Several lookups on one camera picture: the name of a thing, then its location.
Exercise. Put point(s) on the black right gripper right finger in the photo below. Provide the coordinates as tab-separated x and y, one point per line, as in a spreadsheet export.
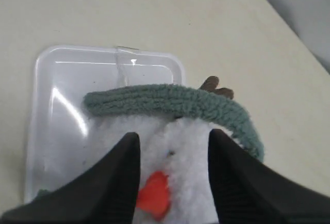
246	191

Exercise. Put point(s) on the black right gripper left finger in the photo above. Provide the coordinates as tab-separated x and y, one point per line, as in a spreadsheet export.
105	193

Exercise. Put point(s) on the green knitted scarf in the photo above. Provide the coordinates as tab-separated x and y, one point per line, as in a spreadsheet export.
172	121

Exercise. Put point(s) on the white plush snowman toy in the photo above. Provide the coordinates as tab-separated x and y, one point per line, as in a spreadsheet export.
173	123

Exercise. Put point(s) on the white plastic tray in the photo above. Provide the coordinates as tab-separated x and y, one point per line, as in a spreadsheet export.
72	100

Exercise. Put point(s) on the white backdrop curtain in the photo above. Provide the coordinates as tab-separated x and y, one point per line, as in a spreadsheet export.
309	19

